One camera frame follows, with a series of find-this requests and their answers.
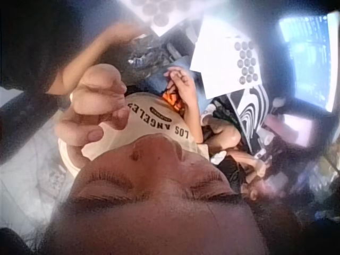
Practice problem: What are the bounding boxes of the person's right hand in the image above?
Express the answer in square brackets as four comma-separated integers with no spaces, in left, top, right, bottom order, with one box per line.
[166,66,199,107]

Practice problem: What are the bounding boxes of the person's left hand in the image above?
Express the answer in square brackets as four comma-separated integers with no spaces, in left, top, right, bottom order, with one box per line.
[54,63,131,172]

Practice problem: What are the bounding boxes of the orange and black packet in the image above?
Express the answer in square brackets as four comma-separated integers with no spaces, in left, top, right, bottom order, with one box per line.
[160,79,187,114]

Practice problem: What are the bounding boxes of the dark crumpled plastic bag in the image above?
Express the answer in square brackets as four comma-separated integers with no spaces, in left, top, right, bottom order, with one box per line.
[126,33,188,70]

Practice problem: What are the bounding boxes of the white sheet with grey dots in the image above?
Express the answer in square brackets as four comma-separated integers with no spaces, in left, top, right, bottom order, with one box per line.
[189,15,263,99]
[118,0,192,37]

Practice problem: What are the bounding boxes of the person's legs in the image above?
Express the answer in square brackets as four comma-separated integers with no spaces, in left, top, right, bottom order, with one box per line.
[203,121,242,155]

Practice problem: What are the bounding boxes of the black and white striped card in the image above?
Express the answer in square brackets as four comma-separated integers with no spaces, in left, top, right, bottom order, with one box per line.
[225,84,273,156]

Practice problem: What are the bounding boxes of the grey patterned cloth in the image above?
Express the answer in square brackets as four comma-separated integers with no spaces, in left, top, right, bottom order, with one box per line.
[0,124,78,232]

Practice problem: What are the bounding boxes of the pink box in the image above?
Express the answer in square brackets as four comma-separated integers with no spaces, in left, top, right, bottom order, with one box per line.
[265,113,316,151]

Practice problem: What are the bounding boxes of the laptop with lit screen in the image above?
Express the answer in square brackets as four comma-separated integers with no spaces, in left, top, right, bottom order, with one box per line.
[277,10,340,114]

